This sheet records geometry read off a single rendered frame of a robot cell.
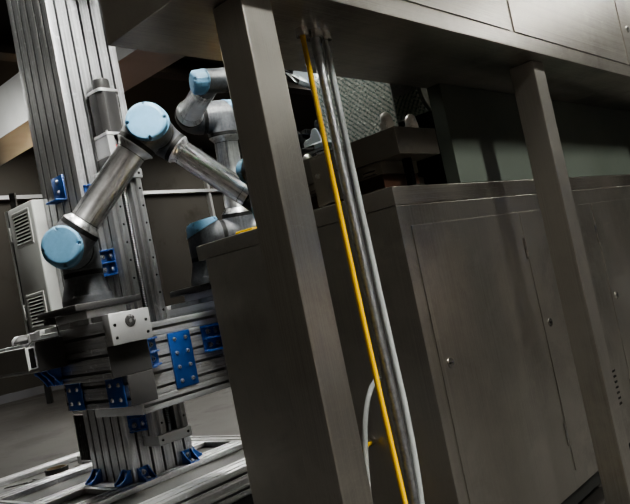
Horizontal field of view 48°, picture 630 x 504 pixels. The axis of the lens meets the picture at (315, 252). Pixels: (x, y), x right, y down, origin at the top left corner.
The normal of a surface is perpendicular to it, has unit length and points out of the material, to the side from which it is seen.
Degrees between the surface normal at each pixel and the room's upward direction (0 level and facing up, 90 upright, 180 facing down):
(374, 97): 90
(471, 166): 90
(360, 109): 90
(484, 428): 90
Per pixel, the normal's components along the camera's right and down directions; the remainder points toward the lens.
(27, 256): -0.65, 0.09
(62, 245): 0.00, 0.04
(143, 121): 0.14, -0.18
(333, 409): 0.72, -0.18
